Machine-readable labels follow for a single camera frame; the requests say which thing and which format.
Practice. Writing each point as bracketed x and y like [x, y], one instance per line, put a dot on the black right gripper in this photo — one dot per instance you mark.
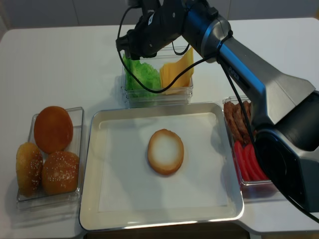
[159, 25]

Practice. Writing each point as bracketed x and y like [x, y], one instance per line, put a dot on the yellow cheese slices stack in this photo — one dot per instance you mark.
[169, 71]

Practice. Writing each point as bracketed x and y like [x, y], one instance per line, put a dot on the sesame bun top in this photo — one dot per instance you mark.
[60, 173]

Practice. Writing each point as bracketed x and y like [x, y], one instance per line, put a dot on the white paper sheet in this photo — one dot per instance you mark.
[130, 184]

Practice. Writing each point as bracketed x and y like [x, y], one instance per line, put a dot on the clear bun container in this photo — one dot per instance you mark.
[40, 200]

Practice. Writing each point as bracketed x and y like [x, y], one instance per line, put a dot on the red tomato slice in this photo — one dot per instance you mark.
[247, 159]
[240, 159]
[255, 164]

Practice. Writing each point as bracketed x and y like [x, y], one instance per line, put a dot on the clear lettuce cheese container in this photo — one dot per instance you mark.
[135, 96]

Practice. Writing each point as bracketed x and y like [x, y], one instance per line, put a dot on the upright sesame bun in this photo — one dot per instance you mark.
[29, 165]

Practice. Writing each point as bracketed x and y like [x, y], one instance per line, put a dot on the green lettuce pile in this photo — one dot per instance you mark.
[144, 72]

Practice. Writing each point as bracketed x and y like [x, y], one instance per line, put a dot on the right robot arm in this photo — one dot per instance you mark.
[284, 120]

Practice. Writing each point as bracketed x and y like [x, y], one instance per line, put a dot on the silver metal tray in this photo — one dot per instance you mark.
[92, 218]

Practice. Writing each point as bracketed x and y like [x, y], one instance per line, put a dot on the clear patty tomato container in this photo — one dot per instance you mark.
[253, 190]

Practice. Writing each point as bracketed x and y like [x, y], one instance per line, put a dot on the plain brown bun top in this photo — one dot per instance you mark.
[53, 129]

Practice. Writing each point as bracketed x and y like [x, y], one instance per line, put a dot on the upright yellow cheese slice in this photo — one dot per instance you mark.
[186, 60]

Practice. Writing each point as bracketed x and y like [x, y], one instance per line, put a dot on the bottom bun half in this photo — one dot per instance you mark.
[165, 152]

